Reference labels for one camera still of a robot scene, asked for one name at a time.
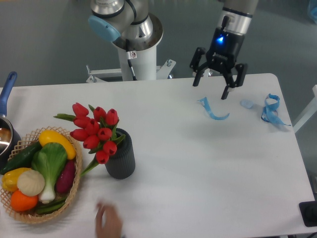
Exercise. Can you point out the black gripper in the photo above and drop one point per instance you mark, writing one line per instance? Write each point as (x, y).
(221, 57)

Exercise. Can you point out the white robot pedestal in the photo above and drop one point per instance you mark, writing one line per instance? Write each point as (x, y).
(139, 64)

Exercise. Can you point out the green bean pods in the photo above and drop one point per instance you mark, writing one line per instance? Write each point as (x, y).
(50, 207)

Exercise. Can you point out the black device at table edge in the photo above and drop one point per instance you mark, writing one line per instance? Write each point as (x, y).
(309, 213)

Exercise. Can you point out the white metal base frame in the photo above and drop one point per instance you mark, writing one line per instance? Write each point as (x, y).
(106, 75)

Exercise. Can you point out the dark grey ribbed vase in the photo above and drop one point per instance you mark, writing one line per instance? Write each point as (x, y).
(122, 164)

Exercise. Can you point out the white frame right edge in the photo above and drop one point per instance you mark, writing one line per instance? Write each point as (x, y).
(306, 113)

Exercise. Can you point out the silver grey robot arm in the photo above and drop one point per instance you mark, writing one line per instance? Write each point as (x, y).
(136, 33)

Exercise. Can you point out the yellow bell pepper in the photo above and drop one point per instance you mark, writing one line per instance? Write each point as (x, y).
(9, 179)

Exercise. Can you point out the curled blue ribbon strip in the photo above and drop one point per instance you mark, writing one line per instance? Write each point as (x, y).
(205, 103)

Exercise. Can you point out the woven wicker basket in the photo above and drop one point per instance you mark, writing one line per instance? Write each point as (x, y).
(30, 217)

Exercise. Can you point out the dark green cucumber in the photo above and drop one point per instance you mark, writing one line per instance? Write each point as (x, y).
(23, 159)

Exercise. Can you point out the red tulip bouquet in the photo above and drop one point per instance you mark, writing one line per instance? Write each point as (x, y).
(97, 130)

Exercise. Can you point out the blue handled saucepan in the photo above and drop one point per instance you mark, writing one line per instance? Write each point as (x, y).
(8, 135)

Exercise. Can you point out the tangled blue ribbon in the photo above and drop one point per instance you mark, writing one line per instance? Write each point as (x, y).
(270, 113)

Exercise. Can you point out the orange fruit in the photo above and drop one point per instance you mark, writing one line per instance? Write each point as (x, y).
(21, 202)

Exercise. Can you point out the purple sweet potato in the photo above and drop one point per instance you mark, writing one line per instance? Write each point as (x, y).
(66, 178)

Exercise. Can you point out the green bok choy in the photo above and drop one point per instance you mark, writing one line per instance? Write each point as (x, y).
(49, 162)

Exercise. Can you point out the person's hand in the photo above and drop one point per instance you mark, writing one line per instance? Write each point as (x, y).
(108, 223)

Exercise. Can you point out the yellow squash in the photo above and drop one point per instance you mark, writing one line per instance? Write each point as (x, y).
(52, 136)

